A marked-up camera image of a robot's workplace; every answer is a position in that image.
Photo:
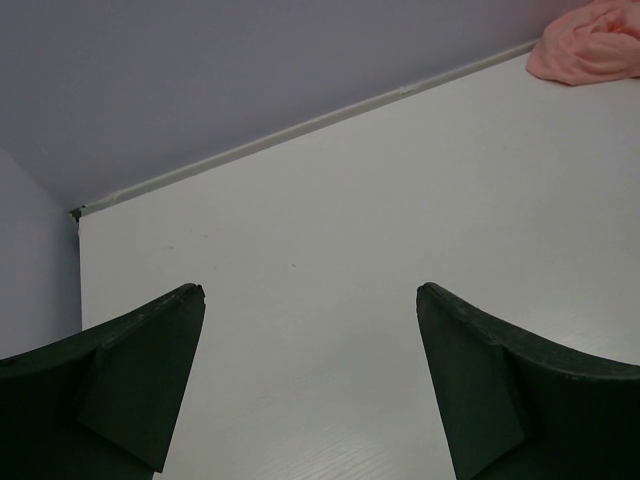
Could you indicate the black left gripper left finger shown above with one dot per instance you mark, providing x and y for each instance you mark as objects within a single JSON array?
[{"x": 103, "y": 403}]

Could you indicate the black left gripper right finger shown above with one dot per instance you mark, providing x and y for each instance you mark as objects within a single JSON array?
[{"x": 515, "y": 405}]

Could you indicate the pink crumpled t shirt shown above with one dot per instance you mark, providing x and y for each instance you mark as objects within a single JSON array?
[{"x": 596, "y": 43}]

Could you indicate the white table edge rail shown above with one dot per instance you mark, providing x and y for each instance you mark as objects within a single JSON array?
[{"x": 296, "y": 131}]

